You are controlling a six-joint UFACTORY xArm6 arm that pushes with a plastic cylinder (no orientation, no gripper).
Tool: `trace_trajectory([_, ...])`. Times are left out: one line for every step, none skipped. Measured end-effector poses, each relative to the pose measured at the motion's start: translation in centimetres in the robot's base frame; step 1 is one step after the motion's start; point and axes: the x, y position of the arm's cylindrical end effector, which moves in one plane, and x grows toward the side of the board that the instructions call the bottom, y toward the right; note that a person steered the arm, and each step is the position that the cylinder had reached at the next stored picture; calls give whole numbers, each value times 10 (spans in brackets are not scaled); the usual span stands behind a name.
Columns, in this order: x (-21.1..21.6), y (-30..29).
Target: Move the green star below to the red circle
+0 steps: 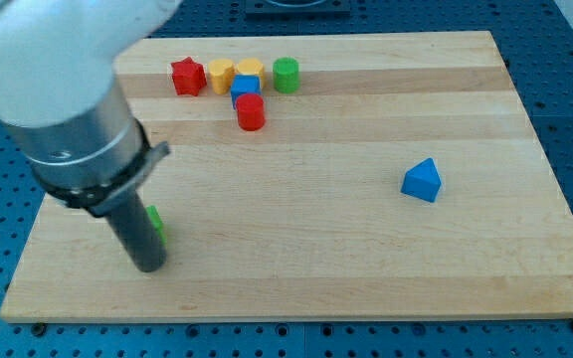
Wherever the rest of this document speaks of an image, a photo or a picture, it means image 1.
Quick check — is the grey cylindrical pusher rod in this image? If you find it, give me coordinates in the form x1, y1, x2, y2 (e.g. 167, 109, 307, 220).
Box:
104, 191, 166, 272

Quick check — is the silver cylindrical wrist flange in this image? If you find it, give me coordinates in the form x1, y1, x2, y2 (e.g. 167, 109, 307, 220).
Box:
6, 82, 170, 218

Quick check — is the green star block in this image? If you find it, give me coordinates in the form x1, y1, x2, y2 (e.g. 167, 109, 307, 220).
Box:
146, 205, 167, 245

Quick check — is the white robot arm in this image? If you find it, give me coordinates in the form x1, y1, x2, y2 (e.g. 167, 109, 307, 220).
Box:
0, 0, 180, 272

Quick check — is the red star block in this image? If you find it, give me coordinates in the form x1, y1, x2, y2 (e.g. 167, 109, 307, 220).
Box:
171, 57, 207, 96

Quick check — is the yellow heart block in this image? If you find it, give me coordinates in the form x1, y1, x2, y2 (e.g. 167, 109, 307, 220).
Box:
208, 58, 236, 94

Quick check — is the red cylinder block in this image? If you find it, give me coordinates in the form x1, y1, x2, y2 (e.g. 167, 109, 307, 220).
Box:
236, 93, 266, 131

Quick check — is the blue cube block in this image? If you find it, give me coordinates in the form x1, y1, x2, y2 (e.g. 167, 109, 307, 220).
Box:
230, 75, 262, 108

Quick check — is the yellow hexagon block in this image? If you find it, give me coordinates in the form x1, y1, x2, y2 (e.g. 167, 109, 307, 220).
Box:
235, 58, 266, 88

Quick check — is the wooden board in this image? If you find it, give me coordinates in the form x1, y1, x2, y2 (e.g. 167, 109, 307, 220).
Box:
0, 31, 573, 323

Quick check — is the green cylinder block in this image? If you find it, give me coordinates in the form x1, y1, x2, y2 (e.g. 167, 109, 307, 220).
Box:
273, 57, 300, 93

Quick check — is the blue triangular prism block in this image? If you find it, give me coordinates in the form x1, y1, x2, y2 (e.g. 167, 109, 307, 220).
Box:
401, 158, 442, 203

